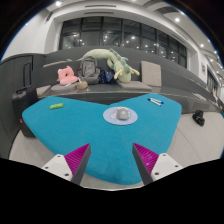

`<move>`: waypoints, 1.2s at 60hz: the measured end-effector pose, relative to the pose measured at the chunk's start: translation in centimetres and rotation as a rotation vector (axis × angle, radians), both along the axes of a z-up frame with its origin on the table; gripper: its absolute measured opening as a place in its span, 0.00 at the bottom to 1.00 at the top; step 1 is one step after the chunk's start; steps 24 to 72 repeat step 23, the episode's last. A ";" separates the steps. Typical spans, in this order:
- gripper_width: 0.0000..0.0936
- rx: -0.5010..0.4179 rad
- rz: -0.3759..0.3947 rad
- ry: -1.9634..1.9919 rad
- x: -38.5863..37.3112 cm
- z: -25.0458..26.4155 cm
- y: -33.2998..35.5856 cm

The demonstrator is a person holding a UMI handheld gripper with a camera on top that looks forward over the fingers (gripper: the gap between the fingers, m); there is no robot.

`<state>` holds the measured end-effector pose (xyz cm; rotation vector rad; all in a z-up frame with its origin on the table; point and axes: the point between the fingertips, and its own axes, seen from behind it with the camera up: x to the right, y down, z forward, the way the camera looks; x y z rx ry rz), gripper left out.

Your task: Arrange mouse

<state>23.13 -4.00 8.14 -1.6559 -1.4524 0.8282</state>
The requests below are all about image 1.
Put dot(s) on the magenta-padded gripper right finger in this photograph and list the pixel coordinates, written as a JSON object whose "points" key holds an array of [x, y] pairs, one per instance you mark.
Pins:
{"points": [[165, 165]]}

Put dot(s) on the white marker with dark cap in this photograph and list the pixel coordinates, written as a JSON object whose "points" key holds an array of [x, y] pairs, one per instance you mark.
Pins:
{"points": [[154, 102]]}

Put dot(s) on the dark blue patterned bag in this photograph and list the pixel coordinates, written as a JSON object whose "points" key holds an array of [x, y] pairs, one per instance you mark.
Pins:
{"points": [[106, 77]]}

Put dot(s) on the flat grey seat cushion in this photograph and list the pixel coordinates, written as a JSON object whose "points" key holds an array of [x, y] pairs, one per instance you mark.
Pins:
{"points": [[63, 88], [135, 85], [43, 90]]}

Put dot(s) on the black bag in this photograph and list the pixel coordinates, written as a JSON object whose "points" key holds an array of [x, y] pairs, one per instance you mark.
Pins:
{"points": [[198, 117]]}

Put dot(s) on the small green case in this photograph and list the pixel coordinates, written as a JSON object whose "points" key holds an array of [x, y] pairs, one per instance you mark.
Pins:
{"points": [[57, 106]]}

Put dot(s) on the white marker with blue cap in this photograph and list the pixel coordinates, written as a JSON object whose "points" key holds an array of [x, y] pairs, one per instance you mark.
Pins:
{"points": [[157, 100]]}

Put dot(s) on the small tan woven basket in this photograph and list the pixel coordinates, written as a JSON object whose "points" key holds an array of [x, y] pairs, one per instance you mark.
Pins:
{"points": [[82, 85]]}

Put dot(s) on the pink plush cushion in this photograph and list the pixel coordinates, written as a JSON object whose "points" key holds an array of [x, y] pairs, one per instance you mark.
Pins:
{"points": [[66, 76]]}

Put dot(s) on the grey computer mouse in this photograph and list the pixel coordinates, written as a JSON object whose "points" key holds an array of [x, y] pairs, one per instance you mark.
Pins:
{"points": [[122, 114]]}

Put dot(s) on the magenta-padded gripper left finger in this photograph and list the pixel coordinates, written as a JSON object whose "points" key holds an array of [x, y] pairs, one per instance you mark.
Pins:
{"points": [[59, 165]]}

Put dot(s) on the green dragon plush toy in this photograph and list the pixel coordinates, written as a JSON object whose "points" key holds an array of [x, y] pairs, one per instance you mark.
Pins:
{"points": [[121, 66]]}

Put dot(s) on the grey backpack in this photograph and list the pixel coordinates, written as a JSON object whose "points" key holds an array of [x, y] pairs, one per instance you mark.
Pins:
{"points": [[89, 70]]}

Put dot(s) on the black suitcase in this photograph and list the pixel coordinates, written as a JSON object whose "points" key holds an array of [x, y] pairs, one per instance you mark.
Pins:
{"points": [[25, 103]]}

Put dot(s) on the dark glass window wall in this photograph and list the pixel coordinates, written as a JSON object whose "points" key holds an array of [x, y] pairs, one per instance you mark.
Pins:
{"points": [[116, 33]]}

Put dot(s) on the round light blue mouse pad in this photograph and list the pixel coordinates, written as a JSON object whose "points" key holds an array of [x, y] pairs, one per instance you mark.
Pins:
{"points": [[109, 116]]}

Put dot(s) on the ceiling lights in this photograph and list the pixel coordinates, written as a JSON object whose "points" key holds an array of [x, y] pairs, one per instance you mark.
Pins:
{"points": [[176, 19]]}

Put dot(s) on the upright grey cushion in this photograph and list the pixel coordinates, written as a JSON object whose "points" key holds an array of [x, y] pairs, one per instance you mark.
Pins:
{"points": [[151, 74]]}

